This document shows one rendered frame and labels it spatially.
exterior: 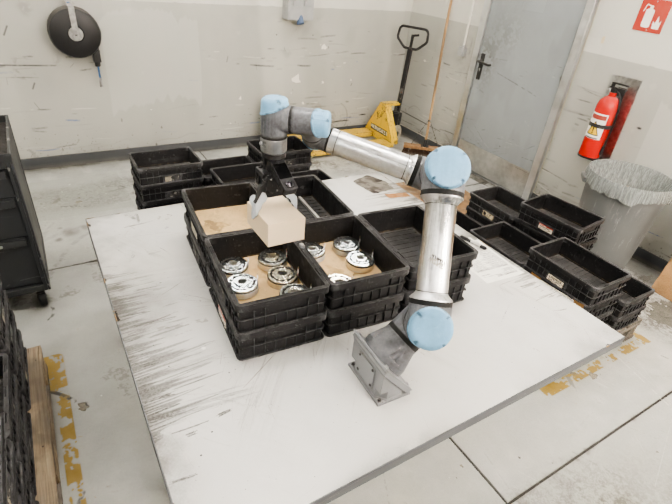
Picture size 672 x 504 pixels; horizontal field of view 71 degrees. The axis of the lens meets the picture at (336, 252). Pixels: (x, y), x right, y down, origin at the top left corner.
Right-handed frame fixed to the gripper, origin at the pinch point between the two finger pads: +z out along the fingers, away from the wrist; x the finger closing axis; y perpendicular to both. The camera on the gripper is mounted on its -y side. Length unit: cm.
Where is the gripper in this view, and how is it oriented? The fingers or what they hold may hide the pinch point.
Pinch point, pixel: (275, 215)
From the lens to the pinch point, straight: 145.4
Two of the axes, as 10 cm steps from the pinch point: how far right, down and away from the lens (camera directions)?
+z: -0.9, 8.4, 5.4
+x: -8.5, 2.2, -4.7
